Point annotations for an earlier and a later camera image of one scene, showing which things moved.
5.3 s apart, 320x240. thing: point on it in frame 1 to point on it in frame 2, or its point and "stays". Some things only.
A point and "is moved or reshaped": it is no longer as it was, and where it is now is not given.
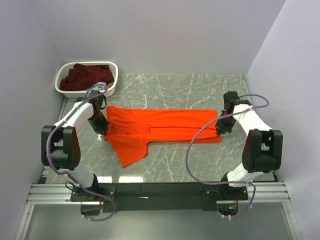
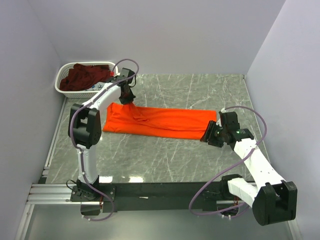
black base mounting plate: (117, 197) stays
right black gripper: (221, 129) to (208, 135)
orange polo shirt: (130, 130) is moved or reshaped
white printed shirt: (98, 86) stays
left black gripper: (102, 128) to (129, 99)
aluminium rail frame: (269, 193) stays
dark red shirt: (82, 77) stays
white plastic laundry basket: (68, 94) stays
